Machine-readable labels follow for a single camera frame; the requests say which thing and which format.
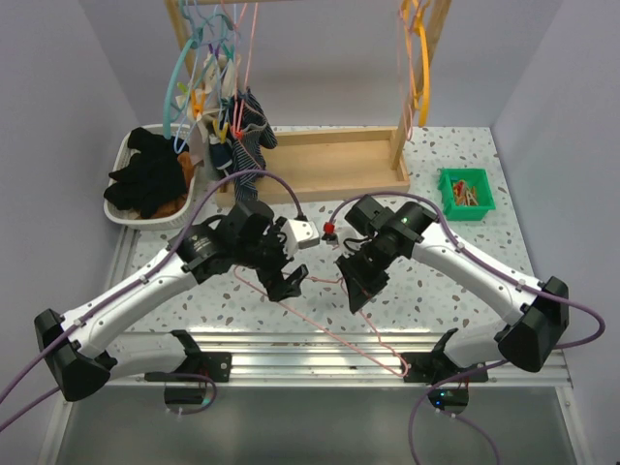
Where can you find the blue wire hanger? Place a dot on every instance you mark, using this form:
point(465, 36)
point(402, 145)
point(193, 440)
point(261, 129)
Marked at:
point(206, 33)

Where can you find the striped navy underwear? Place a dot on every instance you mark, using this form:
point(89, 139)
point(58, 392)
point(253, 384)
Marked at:
point(239, 134)

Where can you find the brown cloth in basket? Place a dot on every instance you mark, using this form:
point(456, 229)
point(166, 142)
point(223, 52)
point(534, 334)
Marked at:
point(187, 165)

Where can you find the yellow plastic hanger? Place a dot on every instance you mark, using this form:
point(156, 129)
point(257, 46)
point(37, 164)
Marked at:
point(422, 76)

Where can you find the colourful clips in bin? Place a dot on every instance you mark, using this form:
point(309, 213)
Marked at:
point(464, 194)

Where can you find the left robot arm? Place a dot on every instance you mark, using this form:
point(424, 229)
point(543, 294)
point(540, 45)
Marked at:
point(84, 348)

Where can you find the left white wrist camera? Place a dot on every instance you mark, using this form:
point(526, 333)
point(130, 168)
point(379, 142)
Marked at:
point(300, 235)

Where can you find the wooden clothes rack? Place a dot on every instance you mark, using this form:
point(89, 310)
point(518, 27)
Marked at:
point(327, 165)

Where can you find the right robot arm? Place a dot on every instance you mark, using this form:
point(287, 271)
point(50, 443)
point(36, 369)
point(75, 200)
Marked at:
point(533, 315)

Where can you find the white laundry basket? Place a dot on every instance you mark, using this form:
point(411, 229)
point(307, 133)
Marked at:
point(130, 218)

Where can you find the black underwear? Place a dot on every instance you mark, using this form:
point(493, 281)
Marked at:
point(152, 152)
point(154, 194)

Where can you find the aluminium mounting rail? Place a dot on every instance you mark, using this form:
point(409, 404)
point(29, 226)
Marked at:
point(316, 336)

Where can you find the green clip bin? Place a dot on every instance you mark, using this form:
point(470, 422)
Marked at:
point(474, 177)

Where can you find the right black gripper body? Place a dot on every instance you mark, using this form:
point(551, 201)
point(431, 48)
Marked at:
point(371, 259)

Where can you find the mauve cream underwear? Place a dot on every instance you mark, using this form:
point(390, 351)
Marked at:
point(217, 84)

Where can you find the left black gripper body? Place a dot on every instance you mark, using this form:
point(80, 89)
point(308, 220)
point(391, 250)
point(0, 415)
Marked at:
point(267, 256)

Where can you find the teal plastic hanger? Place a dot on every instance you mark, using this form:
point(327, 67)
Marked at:
point(172, 110)

